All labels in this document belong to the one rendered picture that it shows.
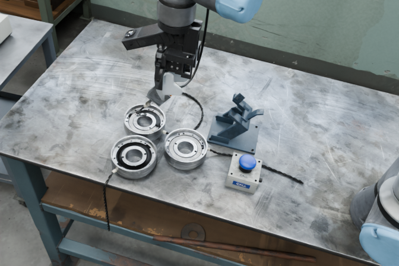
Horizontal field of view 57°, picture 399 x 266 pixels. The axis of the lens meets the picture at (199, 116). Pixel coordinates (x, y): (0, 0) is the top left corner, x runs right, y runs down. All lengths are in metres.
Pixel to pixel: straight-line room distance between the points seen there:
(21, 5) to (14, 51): 1.16
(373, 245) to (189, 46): 0.49
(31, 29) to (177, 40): 0.89
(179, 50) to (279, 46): 1.83
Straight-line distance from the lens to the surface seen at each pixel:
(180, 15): 0.70
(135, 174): 0.84
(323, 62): 2.62
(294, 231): 0.86
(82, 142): 0.94
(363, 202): 0.91
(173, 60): 0.75
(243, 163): 0.83
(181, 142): 0.90
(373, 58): 2.62
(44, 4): 2.34
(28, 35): 1.52
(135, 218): 1.09
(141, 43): 0.78
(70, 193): 1.16
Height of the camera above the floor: 1.52
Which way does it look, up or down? 46 degrees down
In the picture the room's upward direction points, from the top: 10 degrees clockwise
